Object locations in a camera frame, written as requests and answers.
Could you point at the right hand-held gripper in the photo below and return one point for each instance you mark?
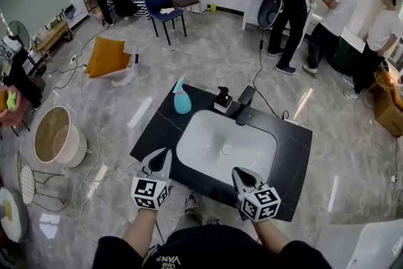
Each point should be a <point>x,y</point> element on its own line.
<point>260,204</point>

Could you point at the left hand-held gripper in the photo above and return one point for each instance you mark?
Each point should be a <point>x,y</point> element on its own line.
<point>148,193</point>

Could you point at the teal spray bottle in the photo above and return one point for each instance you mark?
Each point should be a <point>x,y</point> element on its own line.
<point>182,100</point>

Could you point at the person's left forearm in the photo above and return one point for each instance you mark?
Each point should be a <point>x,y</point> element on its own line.
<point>138,231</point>

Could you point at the person's right forearm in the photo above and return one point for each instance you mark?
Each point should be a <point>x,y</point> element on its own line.
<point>270,234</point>

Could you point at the yellow green bottle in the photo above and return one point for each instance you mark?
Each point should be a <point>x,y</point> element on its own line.
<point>213,8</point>

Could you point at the black stone vanity top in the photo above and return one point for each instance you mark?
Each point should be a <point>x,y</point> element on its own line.
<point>163,132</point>

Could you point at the white sink basin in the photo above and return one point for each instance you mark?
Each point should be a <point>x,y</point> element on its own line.
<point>217,138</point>

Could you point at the person's leg and shoe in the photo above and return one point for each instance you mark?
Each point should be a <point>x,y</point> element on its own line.
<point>190,208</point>

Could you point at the white power strip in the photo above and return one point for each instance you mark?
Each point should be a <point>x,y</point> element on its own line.
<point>291,120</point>

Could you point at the person's black shirt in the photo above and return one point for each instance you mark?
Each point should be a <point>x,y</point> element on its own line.
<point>214,249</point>

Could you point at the black faucet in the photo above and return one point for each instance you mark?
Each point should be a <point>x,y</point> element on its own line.
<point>245,104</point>

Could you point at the black soap dispenser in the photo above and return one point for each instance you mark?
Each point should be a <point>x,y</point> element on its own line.
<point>223,101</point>

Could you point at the white plastic storage box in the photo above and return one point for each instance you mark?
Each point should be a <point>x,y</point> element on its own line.
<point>127,72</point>

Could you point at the round wooden side table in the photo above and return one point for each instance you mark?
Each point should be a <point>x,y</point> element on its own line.
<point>53,132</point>

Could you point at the orange cushion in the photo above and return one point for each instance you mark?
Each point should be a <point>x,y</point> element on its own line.
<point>105,56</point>

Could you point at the white bathtub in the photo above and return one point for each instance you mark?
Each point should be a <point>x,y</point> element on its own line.
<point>371,245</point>

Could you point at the pink chair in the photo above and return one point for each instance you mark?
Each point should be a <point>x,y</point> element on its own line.
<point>15,116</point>

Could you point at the white gloves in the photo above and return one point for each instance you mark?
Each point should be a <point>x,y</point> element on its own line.
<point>167,10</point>

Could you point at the green toy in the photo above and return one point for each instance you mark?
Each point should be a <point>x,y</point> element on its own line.
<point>11,100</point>

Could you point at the black hanging garment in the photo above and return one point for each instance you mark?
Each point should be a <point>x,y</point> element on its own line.
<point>22,78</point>

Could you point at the cardboard box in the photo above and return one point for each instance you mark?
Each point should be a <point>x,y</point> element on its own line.
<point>387,104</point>

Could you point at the dark green bin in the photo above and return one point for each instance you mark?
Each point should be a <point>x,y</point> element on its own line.
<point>344,53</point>

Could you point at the wooden shelf bench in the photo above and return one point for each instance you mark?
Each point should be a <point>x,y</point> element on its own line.
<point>52,37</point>

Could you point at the standing fan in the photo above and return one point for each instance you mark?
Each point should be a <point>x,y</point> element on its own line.
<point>19,34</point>

